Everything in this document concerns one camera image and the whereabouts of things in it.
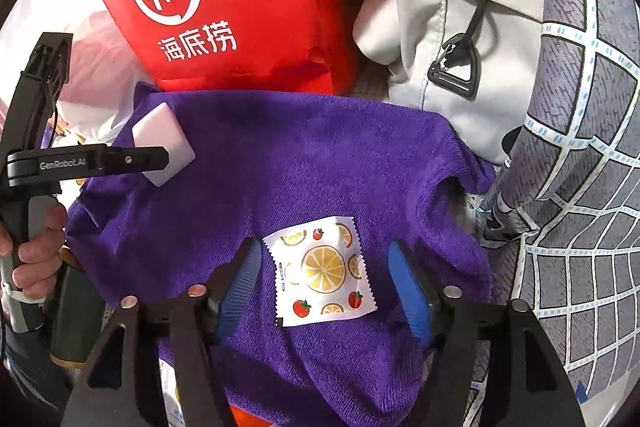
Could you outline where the purple towel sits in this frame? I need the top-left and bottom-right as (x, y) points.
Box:
(65, 82), (496, 427)

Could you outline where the light grey backpack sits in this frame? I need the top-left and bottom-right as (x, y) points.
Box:
(352, 0), (546, 168)

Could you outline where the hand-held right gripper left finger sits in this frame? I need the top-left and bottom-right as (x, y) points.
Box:
(60, 237), (263, 427)

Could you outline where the fruit printed white packet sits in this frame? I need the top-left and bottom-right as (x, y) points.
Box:
(262, 216), (378, 328)

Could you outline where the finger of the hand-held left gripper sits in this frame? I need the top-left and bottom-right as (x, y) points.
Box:
(104, 145), (169, 174)

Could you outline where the grey checked cloth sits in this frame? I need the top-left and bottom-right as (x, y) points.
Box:
(460, 0), (640, 427)

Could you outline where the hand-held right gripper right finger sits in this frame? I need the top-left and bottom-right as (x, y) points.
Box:
(387, 241), (587, 427)

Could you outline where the person's left hand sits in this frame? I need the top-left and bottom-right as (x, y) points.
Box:
(0, 203), (69, 303)

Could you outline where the white plastic shopping bag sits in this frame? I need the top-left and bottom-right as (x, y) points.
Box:
(0, 0), (156, 142)

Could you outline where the dark green box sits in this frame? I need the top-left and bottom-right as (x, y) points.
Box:
(50, 257), (108, 370)

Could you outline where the white square packet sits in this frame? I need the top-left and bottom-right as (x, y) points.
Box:
(131, 102), (196, 188)

